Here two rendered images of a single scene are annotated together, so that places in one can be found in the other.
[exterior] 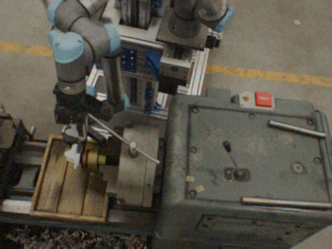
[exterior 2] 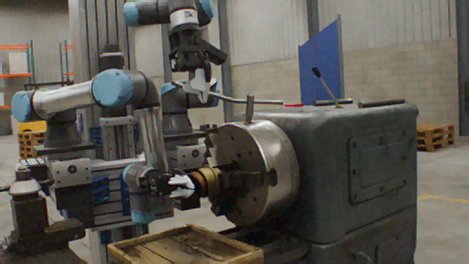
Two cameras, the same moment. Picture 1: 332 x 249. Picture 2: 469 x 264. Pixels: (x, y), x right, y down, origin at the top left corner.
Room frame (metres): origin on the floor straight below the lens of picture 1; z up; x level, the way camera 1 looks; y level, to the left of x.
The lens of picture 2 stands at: (-0.50, 0.84, 1.33)
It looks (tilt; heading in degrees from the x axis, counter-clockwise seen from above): 5 degrees down; 326
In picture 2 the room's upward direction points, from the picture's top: 3 degrees counter-clockwise
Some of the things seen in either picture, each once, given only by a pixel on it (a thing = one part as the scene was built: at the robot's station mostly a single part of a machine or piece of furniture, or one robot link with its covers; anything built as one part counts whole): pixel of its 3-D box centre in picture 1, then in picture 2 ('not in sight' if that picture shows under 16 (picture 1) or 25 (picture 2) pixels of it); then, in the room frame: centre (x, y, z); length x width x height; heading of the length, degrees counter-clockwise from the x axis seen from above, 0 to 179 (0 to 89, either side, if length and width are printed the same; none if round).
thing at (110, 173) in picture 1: (112, 183); (245, 178); (0.48, 0.15, 1.09); 0.12 x 0.11 x 0.05; 4
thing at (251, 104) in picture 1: (255, 104); not in sight; (0.82, -0.32, 1.23); 0.13 x 0.08 x 0.05; 94
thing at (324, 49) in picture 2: not in sight; (317, 96); (5.32, -4.96, 1.18); 4.12 x 0.80 x 2.35; 145
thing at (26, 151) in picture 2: not in sight; (49, 145); (10.27, -1.01, 0.36); 1.26 x 0.86 x 0.73; 105
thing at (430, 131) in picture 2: not in sight; (424, 137); (4.48, -7.22, 0.22); 1.25 x 0.86 x 0.44; 97
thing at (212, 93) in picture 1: (218, 98); not in sight; (0.81, -0.18, 1.24); 0.09 x 0.08 x 0.03; 94
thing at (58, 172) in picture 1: (76, 176); (181, 254); (0.56, 0.33, 0.89); 0.36 x 0.30 x 0.04; 4
